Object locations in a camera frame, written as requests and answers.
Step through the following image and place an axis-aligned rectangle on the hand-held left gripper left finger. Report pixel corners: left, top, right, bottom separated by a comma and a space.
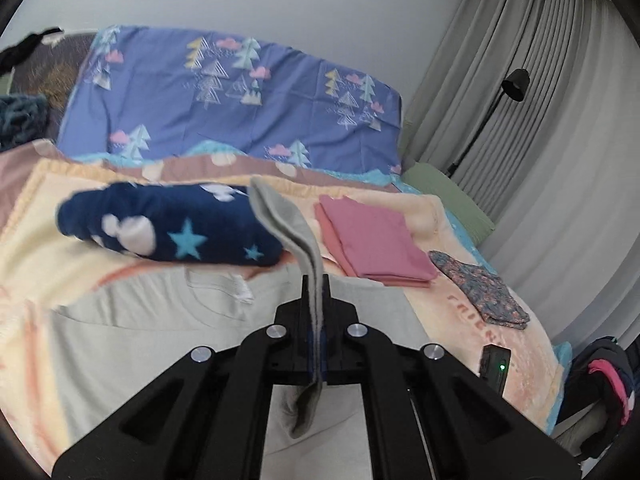
51, 276, 317, 480

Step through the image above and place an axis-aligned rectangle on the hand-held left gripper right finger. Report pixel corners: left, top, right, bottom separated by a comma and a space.
320, 274, 583, 480

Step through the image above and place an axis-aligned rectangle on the grey t-shirt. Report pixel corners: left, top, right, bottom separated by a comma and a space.
47, 175, 431, 461

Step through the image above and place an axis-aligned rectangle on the pile of dark and pink clothes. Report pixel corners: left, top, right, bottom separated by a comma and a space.
562, 336, 636, 456

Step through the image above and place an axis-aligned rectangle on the folded floral cloth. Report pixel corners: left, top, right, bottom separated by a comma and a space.
429, 250, 531, 331

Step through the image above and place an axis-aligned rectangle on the folded pink cloth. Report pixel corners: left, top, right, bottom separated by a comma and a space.
314, 195, 440, 288

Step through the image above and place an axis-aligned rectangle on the navy star-print garment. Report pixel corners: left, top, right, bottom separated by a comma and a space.
56, 181, 287, 267

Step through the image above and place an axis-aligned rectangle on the green pillow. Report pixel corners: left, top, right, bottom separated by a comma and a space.
402, 162, 496, 246

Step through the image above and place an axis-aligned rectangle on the purple tree-print bed sheet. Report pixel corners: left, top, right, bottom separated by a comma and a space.
57, 24, 405, 177

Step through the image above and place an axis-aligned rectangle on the black floor lamp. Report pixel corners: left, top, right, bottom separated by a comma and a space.
446, 68, 531, 178

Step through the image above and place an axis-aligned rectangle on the grey curtain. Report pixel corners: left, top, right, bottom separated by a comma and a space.
400, 0, 640, 361

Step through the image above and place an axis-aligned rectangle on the peach printed blanket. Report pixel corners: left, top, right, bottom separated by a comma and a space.
0, 139, 568, 468

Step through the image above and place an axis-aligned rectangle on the dark brown patterned cloth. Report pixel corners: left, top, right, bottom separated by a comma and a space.
11, 31, 98, 126

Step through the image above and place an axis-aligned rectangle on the black cloth strap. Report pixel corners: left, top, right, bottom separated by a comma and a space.
0, 26, 66, 73

